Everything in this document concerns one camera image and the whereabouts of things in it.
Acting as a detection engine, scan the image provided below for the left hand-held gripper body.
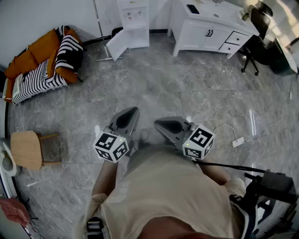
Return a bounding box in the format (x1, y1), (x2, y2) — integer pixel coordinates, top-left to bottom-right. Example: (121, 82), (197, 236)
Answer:
(93, 125), (135, 163)

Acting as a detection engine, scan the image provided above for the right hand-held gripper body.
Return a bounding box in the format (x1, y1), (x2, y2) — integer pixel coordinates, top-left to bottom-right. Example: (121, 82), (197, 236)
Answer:
(176, 121), (215, 161)

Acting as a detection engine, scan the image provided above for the white cabinet with door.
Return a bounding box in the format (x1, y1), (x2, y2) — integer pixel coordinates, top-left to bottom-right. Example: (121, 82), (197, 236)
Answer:
(106, 0), (150, 61)

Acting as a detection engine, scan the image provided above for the person's left forearm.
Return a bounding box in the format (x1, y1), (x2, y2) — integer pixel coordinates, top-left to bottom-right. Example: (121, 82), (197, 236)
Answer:
(91, 160), (120, 197)

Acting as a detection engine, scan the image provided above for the person's right forearm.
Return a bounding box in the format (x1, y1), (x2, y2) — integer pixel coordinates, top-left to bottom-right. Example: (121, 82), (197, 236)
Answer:
(198, 156), (232, 186)

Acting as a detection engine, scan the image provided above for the black shoulder pack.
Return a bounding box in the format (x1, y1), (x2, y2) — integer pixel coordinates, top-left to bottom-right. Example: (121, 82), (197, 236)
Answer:
(230, 169), (299, 239)

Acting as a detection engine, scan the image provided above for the white desk with drawers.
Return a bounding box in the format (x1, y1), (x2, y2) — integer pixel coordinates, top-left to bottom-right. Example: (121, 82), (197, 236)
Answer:
(168, 0), (260, 59)

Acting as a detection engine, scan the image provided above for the person's left leg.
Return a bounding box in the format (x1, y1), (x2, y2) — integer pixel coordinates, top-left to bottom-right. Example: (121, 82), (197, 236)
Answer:
(137, 139), (151, 150)

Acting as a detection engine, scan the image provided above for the white power strip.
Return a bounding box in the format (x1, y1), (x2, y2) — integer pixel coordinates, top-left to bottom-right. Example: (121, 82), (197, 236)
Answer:
(232, 137), (245, 148)

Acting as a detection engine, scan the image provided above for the person's beige shirt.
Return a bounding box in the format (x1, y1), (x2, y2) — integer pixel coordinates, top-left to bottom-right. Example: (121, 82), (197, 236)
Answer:
(77, 144), (248, 239)

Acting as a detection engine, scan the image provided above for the orange sofa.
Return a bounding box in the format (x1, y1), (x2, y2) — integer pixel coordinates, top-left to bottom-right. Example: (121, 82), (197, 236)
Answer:
(3, 25), (85, 105)

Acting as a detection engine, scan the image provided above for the black harness buckle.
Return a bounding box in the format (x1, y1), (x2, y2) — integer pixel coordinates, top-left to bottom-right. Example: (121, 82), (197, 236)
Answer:
(86, 216), (105, 235)

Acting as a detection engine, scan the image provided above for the black white scalloped throw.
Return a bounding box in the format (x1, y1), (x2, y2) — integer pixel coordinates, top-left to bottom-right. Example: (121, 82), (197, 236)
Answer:
(55, 25), (84, 73)

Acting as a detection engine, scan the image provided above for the wooden stool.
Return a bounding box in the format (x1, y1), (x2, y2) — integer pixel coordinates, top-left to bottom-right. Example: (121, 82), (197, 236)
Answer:
(10, 130), (63, 171)

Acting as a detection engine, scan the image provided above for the black trash bin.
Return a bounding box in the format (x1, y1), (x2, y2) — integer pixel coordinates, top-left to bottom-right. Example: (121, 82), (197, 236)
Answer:
(111, 27), (124, 39)

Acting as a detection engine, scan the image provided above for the thin striped white blanket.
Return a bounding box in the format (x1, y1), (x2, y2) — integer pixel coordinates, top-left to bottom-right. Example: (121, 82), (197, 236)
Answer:
(11, 59), (68, 105)

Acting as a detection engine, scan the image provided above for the orange sofa cushion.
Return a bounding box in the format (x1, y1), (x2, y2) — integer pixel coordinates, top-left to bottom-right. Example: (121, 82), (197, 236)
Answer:
(4, 50), (38, 79)
(28, 29), (61, 63)

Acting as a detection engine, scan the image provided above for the pink cloth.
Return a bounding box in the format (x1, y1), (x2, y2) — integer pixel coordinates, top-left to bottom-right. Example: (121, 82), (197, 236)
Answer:
(0, 197), (31, 226)

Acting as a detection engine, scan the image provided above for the black office chair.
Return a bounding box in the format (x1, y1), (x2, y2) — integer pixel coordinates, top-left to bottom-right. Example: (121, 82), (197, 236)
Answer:
(238, 2), (274, 76)

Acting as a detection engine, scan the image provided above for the white power cable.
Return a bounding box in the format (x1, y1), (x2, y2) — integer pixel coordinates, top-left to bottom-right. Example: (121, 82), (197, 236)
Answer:
(214, 123), (236, 141)
(242, 116), (292, 145)

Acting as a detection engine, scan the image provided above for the thick black cable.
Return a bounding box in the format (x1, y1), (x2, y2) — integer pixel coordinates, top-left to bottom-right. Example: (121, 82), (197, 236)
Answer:
(196, 161), (267, 175)

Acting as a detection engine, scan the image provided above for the metal handled mop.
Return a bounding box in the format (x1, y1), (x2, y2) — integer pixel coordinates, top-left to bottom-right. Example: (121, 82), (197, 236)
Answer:
(93, 0), (123, 63)

